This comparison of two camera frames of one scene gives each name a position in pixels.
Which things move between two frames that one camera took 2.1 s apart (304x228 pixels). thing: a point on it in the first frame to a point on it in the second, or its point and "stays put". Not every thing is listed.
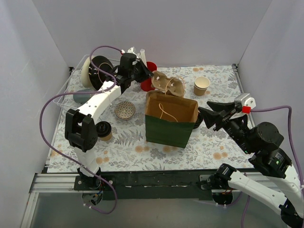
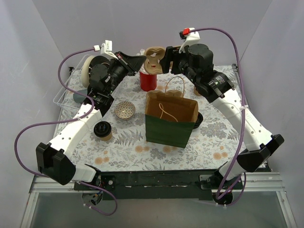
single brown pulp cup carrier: (169, 84) to (154, 55)
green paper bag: (169, 119) stays put
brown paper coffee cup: (107, 138) stays put
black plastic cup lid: (103, 128) stays put
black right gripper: (224, 117) to (175, 60)
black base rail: (145, 185) stays put
